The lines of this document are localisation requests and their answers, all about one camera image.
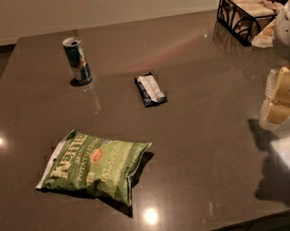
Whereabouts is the black wire basket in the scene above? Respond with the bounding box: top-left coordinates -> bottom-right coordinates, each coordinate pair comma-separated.
216,0 -> 267,46

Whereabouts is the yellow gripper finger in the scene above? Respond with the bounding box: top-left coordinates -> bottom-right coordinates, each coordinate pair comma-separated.
273,66 -> 290,107
264,102 -> 290,124

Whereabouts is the white napkin stack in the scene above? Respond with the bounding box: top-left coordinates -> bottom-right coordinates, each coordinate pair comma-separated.
230,0 -> 283,27

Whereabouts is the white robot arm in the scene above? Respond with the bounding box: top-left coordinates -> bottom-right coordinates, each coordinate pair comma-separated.
261,0 -> 290,125

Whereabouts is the blue silver drink can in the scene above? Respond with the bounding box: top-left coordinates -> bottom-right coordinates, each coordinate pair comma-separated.
62,37 -> 93,87

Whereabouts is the green jalapeno chips bag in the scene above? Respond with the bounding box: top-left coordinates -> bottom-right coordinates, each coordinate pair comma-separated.
36,130 -> 151,207

